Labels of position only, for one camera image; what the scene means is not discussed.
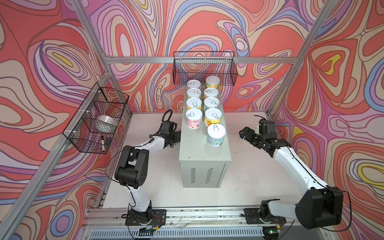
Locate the white grey can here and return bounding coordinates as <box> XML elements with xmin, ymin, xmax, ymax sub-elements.
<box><xmin>186</xmin><ymin>109</ymin><xmax>203</xmax><ymax>130</ymax></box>

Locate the blue grey can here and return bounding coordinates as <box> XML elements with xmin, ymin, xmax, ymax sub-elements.
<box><xmin>207</xmin><ymin>124</ymin><xmax>227</xmax><ymax>147</ymax></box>

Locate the yellow can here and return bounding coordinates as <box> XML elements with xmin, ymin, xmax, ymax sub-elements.
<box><xmin>205</xmin><ymin>108</ymin><xmax>223</xmax><ymax>127</ymax></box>
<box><xmin>186</xmin><ymin>97</ymin><xmax>202</xmax><ymax>110</ymax></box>

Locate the green labelled can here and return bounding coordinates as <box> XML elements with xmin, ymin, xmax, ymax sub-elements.
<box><xmin>187</xmin><ymin>88</ymin><xmax>202</xmax><ymax>99</ymax></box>

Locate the teal can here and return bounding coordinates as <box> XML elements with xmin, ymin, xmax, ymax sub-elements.
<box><xmin>204</xmin><ymin>97</ymin><xmax>220</xmax><ymax>111</ymax></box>

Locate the pink labelled can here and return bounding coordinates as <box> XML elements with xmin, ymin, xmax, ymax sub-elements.
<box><xmin>187</xmin><ymin>80</ymin><xmax>201</xmax><ymax>89</ymax></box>

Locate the orange red labelled can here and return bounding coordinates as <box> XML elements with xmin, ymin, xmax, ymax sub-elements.
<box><xmin>204</xmin><ymin>88</ymin><xmax>219</xmax><ymax>99</ymax></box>

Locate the orange green lidded can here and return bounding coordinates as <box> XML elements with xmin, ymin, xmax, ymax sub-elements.
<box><xmin>206</xmin><ymin>76</ymin><xmax>221</xmax><ymax>89</ymax></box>

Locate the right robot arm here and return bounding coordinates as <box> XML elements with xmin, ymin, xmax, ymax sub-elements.
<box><xmin>239</xmin><ymin>119</ymin><xmax>349</xmax><ymax>230</ymax></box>

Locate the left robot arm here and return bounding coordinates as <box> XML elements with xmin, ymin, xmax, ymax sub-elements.
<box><xmin>114</xmin><ymin>110</ymin><xmax>181</xmax><ymax>223</ymax></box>

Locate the grey metal cabinet counter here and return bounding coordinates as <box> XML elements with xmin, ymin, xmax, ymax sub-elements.
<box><xmin>179</xmin><ymin>104</ymin><xmax>232</xmax><ymax>188</ymax></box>

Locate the white tape roll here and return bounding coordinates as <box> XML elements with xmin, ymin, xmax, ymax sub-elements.
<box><xmin>97</xmin><ymin>115</ymin><xmax>118</xmax><ymax>127</ymax></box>

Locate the black marker pen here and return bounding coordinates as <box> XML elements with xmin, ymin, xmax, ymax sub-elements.
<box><xmin>101</xmin><ymin>135</ymin><xmax>106</xmax><ymax>153</ymax></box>

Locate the green circuit board right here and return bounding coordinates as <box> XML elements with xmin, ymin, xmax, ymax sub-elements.
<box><xmin>263</xmin><ymin>226</ymin><xmax>282</xmax><ymax>235</ymax></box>

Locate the green circuit board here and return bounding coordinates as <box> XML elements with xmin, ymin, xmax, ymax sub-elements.
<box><xmin>263</xmin><ymin>226</ymin><xmax>282</xmax><ymax>235</ymax></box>
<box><xmin>139</xmin><ymin>227</ymin><xmax>159</xmax><ymax>236</ymax></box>

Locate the green circuit board left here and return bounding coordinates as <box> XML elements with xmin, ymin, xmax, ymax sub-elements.
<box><xmin>139</xmin><ymin>227</ymin><xmax>159</xmax><ymax>236</ymax></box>

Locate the black wire basket rear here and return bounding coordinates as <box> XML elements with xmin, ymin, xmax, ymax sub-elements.
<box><xmin>173</xmin><ymin>50</ymin><xmax>238</xmax><ymax>86</ymax></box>

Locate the black wire basket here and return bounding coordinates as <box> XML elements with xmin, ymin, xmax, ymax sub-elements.
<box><xmin>173</xmin><ymin>50</ymin><xmax>238</xmax><ymax>86</ymax></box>
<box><xmin>63</xmin><ymin>83</ymin><xmax>129</xmax><ymax>154</ymax></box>

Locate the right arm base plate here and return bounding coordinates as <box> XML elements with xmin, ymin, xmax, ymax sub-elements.
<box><xmin>243</xmin><ymin>208</ymin><xmax>271</xmax><ymax>225</ymax></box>

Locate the black wire basket left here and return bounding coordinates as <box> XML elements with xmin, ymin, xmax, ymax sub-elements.
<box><xmin>63</xmin><ymin>83</ymin><xmax>129</xmax><ymax>154</ymax></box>

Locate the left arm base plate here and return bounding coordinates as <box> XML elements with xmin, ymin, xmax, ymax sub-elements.
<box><xmin>125</xmin><ymin>209</ymin><xmax>167</xmax><ymax>227</ymax></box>

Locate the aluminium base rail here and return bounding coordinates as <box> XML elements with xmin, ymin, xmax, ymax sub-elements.
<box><xmin>85</xmin><ymin>205</ymin><xmax>328</xmax><ymax>229</ymax></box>

